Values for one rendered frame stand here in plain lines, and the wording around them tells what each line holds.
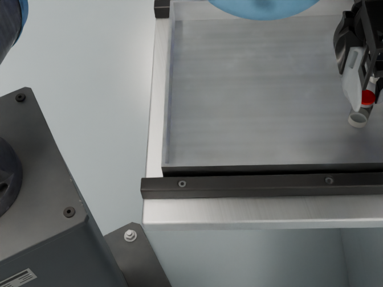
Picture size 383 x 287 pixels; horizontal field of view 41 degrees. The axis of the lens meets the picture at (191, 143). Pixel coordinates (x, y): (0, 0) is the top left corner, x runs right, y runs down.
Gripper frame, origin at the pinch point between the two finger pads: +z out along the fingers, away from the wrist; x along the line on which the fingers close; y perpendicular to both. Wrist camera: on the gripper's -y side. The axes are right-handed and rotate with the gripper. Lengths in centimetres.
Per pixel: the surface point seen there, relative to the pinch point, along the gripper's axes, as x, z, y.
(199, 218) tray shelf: -18.4, 5.4, 12.7
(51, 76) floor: -77, 93, -86
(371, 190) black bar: -0.3, 4.3, 10.2
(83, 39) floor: -68, 93, -105
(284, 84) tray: -8.0, 5.1, -5.3
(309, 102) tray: -5.2, 5.1, -2.4
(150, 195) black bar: -23.7, 4.4, 10.3
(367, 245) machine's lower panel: 15, 63, -7
